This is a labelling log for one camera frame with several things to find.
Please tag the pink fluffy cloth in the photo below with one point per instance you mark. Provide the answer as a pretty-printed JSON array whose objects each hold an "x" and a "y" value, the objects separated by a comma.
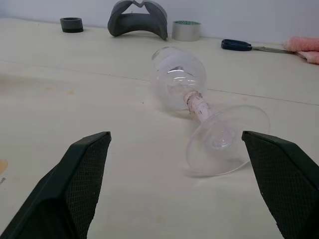
[{"x": 306, "y": 46}]

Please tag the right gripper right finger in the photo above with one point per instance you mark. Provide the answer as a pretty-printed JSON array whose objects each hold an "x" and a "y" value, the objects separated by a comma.
[{"x": 286, "y": 186}]

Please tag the clear glass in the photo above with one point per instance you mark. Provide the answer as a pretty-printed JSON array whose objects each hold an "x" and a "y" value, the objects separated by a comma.
[{"x": 199, "y": 107}]

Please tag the grey cap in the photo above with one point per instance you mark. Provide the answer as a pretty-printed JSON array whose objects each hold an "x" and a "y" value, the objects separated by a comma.
[{"x": 139, "y": 23}]

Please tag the silver tape roll green core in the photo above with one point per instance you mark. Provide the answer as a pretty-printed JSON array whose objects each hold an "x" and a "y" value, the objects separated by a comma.
[{"x": 185, "y": 33}]

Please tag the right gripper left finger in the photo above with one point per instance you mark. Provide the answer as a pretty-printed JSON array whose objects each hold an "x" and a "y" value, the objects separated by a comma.
[{"x": 62, "y": 199}]

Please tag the black tape roll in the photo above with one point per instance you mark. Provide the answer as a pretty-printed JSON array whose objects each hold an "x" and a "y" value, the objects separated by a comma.
[{"x": 71, "y": 26}]

